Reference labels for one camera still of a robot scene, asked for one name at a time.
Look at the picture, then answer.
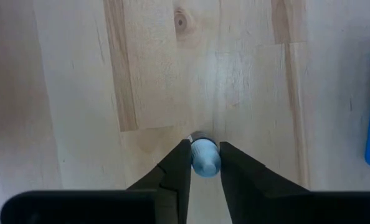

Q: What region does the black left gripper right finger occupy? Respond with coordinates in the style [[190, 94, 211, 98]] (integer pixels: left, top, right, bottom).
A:
[[219, 141, 370, 224]]

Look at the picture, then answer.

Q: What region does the dark small dropper bottle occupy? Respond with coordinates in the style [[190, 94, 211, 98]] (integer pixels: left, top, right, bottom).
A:
[[187, 131, 222, 179]]

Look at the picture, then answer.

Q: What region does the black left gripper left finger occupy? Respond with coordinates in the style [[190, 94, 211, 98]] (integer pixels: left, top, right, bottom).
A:
[[0, 139, 192, 224]]

